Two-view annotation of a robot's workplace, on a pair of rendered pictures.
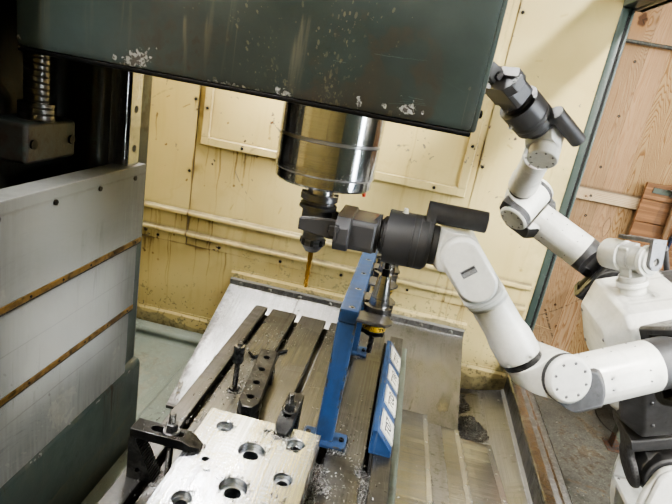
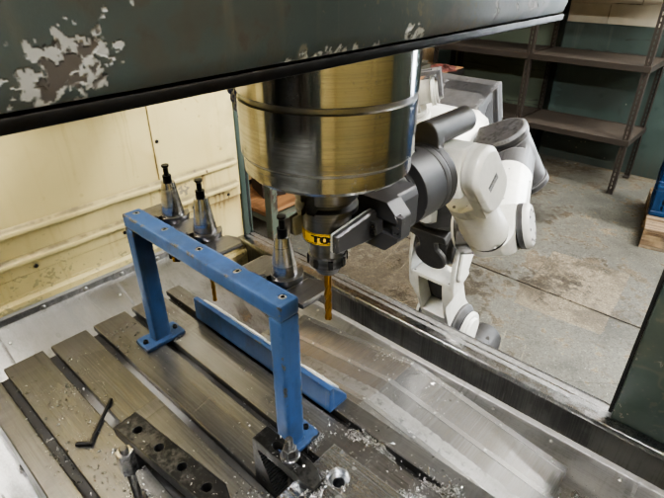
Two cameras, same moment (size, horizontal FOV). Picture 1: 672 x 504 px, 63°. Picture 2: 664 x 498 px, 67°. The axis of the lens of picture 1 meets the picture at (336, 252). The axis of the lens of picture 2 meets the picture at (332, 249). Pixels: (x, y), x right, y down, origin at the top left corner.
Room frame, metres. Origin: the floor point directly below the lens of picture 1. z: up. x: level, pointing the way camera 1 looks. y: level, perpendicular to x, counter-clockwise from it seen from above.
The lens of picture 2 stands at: (0.60, 0.41, 1.67)
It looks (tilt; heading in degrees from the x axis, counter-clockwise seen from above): 30 degrees down; 306
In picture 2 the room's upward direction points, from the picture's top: straight up
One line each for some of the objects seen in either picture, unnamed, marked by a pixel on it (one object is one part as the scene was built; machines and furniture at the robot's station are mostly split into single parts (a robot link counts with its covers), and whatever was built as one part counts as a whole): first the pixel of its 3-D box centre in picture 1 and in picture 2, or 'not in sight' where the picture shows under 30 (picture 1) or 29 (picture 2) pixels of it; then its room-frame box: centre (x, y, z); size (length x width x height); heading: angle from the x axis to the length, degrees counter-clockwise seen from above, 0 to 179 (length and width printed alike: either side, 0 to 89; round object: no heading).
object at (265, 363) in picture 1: (257, 387); (173, 468); (1.13, 0.13, 0.93); 0.26 x 0.05 x 0.06; 179
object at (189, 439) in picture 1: (166, 447); not in sight; (0.82, 0.24, 0.97); 0.13 x 0.03 x 0.15; 84
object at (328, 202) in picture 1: (319, 200); (326, 195); (0.87, 0.04, 1.47); 0.06 x 0.06 x 0.03
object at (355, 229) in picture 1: (374, 231); (385, 195); (0.86, -0.06, 1.44); 0.13 x 0.12 x 0.10; 174
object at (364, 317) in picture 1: (375, 319); (308, 290); (1.02, -0.10, 1.21); 0.07 x 0.05 x 0.01; 84
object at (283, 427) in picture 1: (287, 423); (288, 467); (0.96, 0.03, 0.97); 0.13 x 0.03 x 0.15; 174
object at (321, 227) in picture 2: (316, 216); (326, 220); (0.87, 0.04, 1.44); 0.05 x 0.05 x 0.03
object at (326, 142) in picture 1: (329, 144); (327, 101); (0.87, 0.04, 1.56); 0.16 x 0.16 x 0.12
